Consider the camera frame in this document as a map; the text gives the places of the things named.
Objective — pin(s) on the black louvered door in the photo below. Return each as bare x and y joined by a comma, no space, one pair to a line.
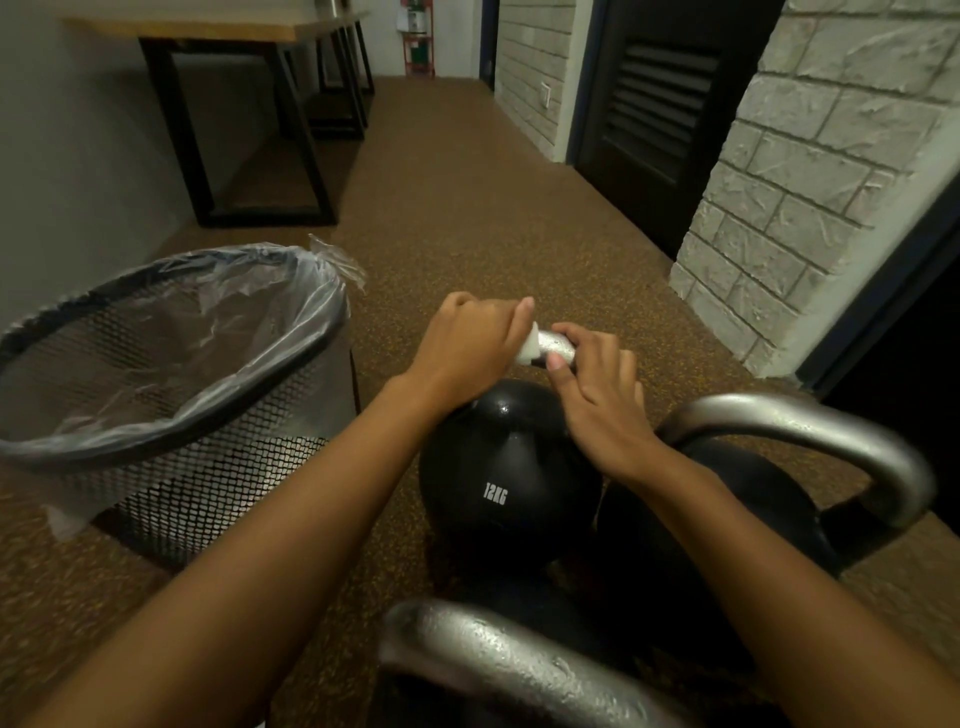
660,97

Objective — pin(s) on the red and green wall cabinet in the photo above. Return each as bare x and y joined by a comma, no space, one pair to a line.
418,45

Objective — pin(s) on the small black kettlebell white print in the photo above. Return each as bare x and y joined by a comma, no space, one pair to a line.
510,525

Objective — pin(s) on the person's right forearm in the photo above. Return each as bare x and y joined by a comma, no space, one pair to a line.
765,600

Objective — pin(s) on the clear plastic bin liner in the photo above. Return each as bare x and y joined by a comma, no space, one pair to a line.
150,352

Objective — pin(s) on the person's left hand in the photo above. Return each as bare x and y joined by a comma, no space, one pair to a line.
465,352

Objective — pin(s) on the person's left forearm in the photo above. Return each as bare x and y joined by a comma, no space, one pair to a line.
262,555

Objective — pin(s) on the person's right hand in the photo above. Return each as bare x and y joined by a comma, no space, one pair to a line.
600,405

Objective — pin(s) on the white wipe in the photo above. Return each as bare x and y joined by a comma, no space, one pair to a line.
529,346

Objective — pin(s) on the white wall switch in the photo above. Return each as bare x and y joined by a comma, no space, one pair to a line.
547,94

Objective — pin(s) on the wooden table black metal legs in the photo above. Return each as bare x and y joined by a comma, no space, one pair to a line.
225,28
349,75

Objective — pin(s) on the person's right thumb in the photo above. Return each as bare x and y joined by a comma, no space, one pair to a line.
561,366

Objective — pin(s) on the person's left thumb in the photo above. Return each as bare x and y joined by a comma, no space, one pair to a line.
526,324

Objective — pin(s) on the black mesh waste bin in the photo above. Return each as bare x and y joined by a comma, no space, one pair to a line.
225,487

